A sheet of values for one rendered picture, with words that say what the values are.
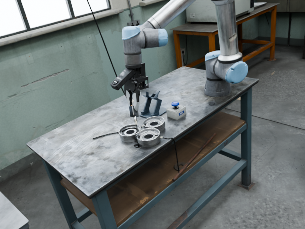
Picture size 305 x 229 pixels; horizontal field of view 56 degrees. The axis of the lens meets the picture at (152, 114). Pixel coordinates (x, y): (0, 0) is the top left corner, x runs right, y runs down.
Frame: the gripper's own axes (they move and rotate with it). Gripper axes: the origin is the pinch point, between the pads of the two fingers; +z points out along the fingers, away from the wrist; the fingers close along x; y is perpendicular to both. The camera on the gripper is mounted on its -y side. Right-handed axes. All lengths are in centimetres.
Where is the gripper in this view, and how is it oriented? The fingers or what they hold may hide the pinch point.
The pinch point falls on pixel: (132, 107)
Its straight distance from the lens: 131.3
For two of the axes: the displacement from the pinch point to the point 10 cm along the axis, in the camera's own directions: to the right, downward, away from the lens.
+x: -6.7, -2.6, 7.0
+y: 7.4, -2.9, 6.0
